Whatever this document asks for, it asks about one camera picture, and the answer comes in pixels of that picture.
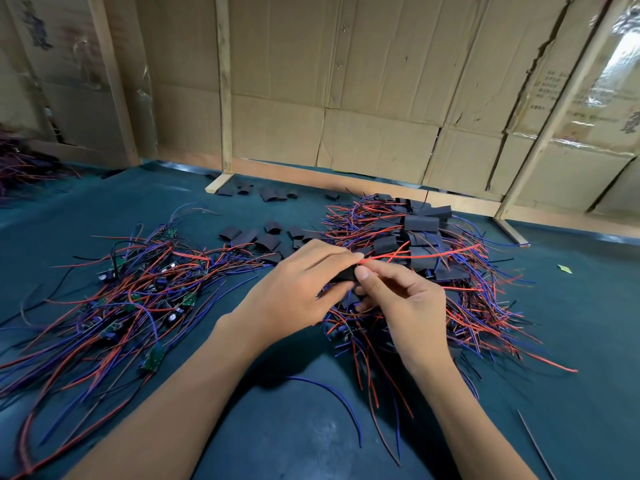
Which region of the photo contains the wire pile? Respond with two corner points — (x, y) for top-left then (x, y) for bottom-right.
(0, 135), (66, 201)

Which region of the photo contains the black heat-shrink sleeve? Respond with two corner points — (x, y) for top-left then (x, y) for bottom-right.
(335, 263), (366, 298)

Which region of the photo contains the loose blue wire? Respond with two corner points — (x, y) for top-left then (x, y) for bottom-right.
(288, 375), (363, 448)

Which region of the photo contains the wide wooden post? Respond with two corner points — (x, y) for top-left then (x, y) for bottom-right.
(88, 0), (141, 168)

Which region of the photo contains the wooden ledge board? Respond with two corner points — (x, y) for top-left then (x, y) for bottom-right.
(158, 147), (640, 238)

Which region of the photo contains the pale slanted wooden post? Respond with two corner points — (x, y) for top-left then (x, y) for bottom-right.
(493, 0), (631, 246)

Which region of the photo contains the person's left forearm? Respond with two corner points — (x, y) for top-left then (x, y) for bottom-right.
(65, 315), (266, 480)

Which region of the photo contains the clear plastic sheet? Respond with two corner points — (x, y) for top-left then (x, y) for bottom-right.
(585, 5), (640, 151)

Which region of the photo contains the person's right forearm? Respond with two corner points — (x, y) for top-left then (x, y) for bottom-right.
(410, 355), (541, 480)

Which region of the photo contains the pile of sleeved wired boards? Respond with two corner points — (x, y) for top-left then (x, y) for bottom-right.
(320, 193), (579, 466)

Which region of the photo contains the person's left hand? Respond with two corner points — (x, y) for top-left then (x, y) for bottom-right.
(225, 239), (366, 352)

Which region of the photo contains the person's right hand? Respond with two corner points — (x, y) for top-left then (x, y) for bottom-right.
(352, 257), (451, 378)

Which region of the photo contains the thin wooden post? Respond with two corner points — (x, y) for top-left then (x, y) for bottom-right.
(205, 0), (236, 194)

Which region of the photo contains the pile of unsleeved wired boards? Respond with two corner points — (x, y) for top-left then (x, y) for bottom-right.
(0, 205), (271, 480)

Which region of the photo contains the pile of black sleeve pieces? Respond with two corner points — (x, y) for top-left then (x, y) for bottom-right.
(215, 179), (311, 264)

